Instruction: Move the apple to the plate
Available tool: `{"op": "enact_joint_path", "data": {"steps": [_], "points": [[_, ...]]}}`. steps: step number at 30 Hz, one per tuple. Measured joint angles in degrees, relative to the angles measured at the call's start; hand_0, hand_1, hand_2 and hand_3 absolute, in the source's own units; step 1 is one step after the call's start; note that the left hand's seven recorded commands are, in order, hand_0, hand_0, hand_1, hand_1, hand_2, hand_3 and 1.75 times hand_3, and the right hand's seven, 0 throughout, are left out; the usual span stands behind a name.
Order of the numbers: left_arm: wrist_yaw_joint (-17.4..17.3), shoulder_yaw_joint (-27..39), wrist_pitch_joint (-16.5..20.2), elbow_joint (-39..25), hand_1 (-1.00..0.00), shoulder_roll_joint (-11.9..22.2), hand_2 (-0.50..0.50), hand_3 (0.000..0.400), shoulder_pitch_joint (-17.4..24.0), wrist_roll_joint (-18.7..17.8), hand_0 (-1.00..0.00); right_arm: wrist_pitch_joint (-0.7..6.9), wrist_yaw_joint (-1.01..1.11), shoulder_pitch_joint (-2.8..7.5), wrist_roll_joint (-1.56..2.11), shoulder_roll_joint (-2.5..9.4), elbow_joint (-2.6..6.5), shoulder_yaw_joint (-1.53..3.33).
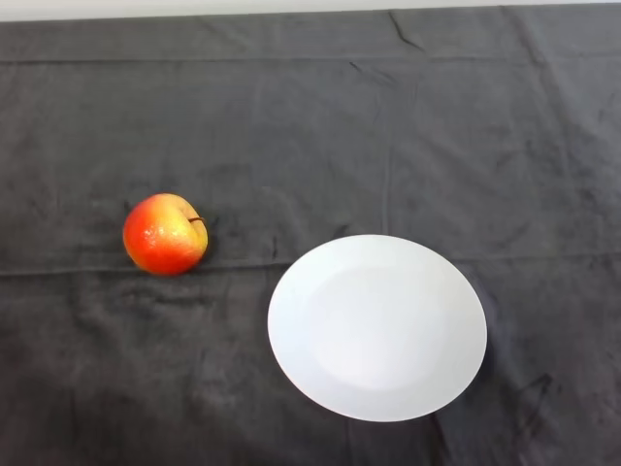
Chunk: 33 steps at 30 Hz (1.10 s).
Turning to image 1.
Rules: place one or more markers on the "red yellow apple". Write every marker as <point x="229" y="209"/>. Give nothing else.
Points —
<point x="162" y="240"/>

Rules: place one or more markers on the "white round plate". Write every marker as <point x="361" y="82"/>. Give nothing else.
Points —
<point x="378" y="330"/>

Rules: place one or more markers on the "black cloth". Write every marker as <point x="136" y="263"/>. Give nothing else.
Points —
<point x="310" y="136"/>

